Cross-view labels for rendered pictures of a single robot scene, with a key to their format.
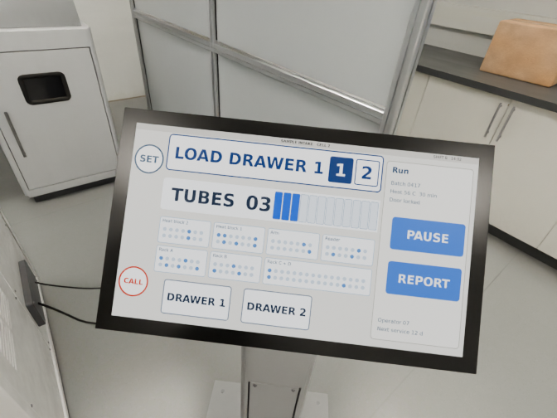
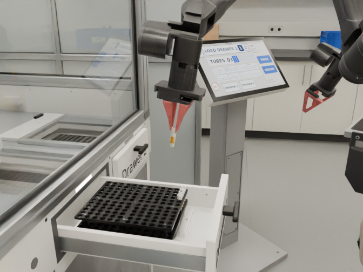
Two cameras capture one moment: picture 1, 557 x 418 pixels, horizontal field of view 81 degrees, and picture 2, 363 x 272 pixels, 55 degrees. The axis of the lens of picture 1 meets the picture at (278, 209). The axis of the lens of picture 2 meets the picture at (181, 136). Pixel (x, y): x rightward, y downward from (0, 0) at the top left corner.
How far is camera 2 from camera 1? 1.48 m
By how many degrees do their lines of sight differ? 38
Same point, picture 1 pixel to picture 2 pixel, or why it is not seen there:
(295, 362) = (241, 132)
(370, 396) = (242, 208)
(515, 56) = not seen: hidden behind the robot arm
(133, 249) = (210, 78)
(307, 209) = (240, 58)
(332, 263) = (251, 69)
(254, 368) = (229, 144)
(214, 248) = (227, 73)
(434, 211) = (262, 53)
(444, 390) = (265, 191)
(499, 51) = not seen: hidden behind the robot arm
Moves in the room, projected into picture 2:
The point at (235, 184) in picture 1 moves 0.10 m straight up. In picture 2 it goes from (222, 56) to (223, 34)
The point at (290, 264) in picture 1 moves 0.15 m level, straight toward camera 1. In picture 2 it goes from (244, 72) to (268, 77)
